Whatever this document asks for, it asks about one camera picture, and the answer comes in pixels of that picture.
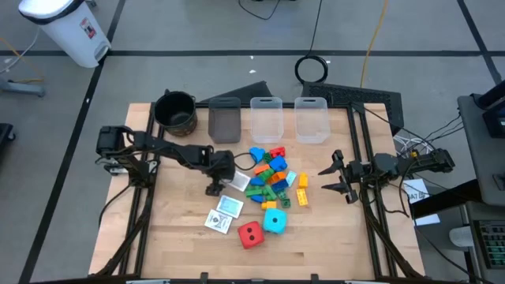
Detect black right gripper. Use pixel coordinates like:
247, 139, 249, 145
318, 149, 376, 204

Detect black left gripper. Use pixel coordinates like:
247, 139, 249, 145
204, 149, 237, 197

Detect blue bordered card pack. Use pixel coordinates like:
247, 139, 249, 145
215, 194, 245, 219

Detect plain white card pack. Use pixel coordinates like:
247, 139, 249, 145
228, 170, 252, 193

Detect black printed card pack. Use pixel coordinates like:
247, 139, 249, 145
204, 208, 234, 235

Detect blue heart-shaped block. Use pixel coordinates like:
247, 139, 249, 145
249, 146, 266, 164

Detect long dark green brick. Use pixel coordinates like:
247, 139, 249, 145
275, 190, 292, 209

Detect clear plastic bin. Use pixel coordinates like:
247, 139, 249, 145
294, 96, 331, 144
249, 96, 284, 144

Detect large blue toy block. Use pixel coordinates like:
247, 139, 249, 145
268, 155, 289, 173

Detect red foam die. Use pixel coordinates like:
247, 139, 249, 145
237, 220, 266, 250

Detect cyan foam die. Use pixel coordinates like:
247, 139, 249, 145
262, 207, 288, 236

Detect grey translucent plastic bin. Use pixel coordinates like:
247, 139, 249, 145
208, 96, 242, 144

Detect black perforated panel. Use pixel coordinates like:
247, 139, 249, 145
301, 81, 406, 137

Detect printed white paper sheet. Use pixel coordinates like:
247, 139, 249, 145
402, 177, 431, 205

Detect black metal pot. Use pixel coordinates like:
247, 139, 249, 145
153, 88, 198, 137

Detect black triangular panel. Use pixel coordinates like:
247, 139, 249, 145
199, 80, 274, 104

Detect blank white paper sheet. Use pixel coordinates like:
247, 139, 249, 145
413, 212, 441, 227

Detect grey desk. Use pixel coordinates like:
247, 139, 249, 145
457, 94, 505, 208

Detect pale grey rounded object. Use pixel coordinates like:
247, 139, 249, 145
448, 226, 474, 249

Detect black device on desk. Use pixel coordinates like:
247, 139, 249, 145
471, 80, 505, 139

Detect backlit computer keyboard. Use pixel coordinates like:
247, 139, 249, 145
472, 219, 505, 271

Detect white trash bin black lid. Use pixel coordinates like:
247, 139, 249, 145
17, 0, 113, 69

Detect grey chair base leg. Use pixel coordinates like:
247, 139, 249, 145
0, 77, 47, 99

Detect black floor object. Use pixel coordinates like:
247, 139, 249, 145
0, 122, 17, 159

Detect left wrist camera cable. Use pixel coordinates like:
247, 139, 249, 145
232, 151, 258, 172

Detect black aluminium frame rails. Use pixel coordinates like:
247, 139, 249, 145
94, 101, 165, 277
346, 102, 425, 279

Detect white cable bundle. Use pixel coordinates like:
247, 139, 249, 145
392, 133, 433, 159

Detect black arm base cable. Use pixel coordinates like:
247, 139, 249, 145
97, 183, 133, 232

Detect black coiled floor cable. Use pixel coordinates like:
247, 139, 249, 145
294, 0, 329, 84

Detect yellow floor cable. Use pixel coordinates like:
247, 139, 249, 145
359, 0, 391, 88

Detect black looped floor cable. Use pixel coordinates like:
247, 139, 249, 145
238, 0, 282, 21

